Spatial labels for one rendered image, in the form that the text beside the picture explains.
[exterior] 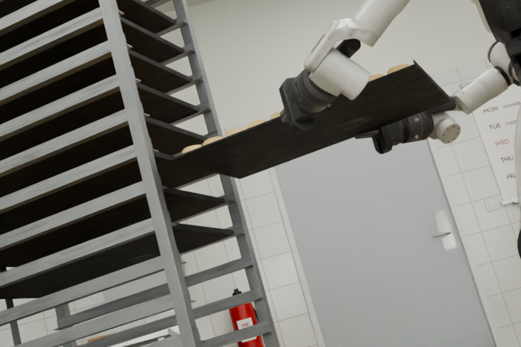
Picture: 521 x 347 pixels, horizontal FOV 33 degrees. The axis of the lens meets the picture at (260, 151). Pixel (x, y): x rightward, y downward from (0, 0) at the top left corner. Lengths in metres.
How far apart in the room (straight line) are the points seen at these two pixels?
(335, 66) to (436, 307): 4.12
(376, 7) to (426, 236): 4.17
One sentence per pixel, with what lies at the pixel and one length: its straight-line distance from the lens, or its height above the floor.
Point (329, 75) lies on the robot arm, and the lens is 1.71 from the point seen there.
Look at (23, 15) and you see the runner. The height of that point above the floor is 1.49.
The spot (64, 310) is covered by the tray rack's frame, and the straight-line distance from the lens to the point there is 2.67.
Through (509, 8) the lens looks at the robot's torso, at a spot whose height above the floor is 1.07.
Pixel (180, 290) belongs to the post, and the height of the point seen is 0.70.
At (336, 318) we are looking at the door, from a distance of 5.64.
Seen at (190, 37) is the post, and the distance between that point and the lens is 2.55.
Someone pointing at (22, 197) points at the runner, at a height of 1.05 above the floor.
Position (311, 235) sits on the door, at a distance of 5.69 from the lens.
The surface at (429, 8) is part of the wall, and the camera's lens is 6.20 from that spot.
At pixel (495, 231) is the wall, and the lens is 5.84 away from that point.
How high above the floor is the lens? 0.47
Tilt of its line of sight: 14 degrees up
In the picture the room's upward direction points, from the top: 16 degrees counter-clockwise
